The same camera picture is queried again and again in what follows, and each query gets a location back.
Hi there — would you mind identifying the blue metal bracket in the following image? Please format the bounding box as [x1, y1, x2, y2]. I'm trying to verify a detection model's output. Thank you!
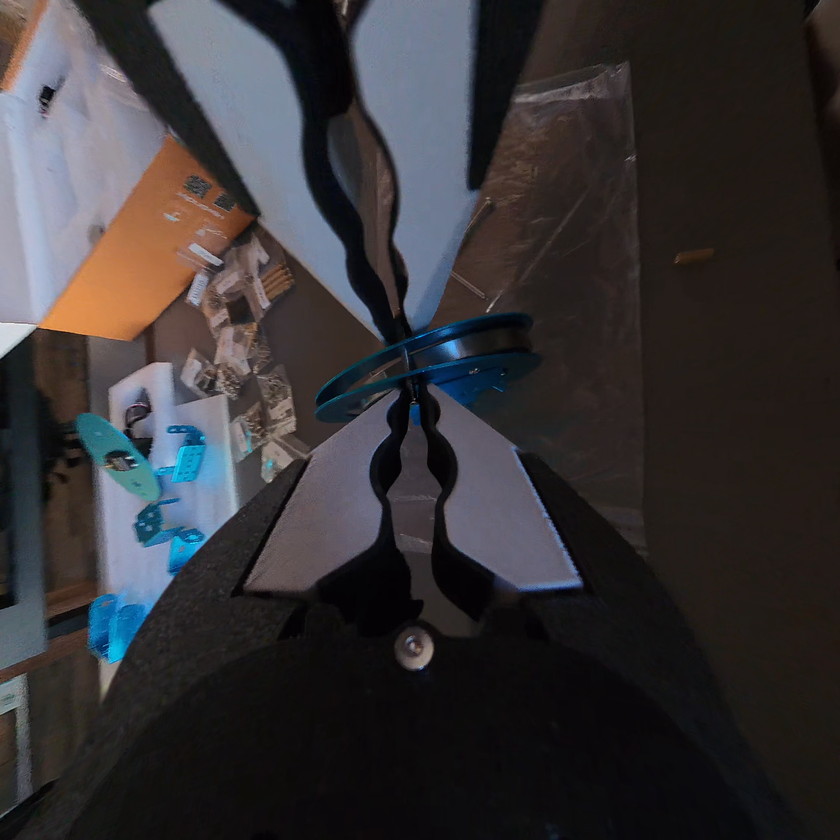
[108, 600, 156, 664]
[156, 425, 206, 497]
[167, 528, 206, 576]
[87, 594, 119, 658]

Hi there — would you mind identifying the orange cardboard box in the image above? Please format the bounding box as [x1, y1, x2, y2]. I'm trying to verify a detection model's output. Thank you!
[0, 0, 258, 342]

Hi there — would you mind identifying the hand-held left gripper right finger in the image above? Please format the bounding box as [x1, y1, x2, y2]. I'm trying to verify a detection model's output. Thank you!
[420, 382, 585, 593]

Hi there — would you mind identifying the blue flanged bracket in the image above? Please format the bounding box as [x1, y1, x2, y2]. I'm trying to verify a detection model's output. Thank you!
[134, 497, 182, 546]

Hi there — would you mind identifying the clear plastic bag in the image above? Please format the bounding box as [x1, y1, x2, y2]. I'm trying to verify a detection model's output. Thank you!
[387, 62, 647, 539]

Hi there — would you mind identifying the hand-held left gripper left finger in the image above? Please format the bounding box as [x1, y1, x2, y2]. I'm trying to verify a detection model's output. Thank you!
[243, 387, 409, 596]

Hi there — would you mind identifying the pile of small screw bags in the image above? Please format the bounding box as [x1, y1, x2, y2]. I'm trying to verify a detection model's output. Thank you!
[177, 233, 312, 483]

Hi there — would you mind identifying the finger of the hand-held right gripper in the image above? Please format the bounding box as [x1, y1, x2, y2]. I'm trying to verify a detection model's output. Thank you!
[353, 0, 481, 330]
[148, 0, 389, 343]

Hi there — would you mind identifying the white foam block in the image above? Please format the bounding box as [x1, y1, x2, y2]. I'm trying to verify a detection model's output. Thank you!
[108, 361, 231, 435]

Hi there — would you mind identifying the white foam board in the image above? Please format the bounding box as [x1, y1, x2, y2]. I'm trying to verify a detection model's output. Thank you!
[92, 394, 240, 697]

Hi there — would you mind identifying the blue disc bearing assembly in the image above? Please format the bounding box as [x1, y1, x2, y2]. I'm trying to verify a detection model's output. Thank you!
[315, 313, 544, 424]

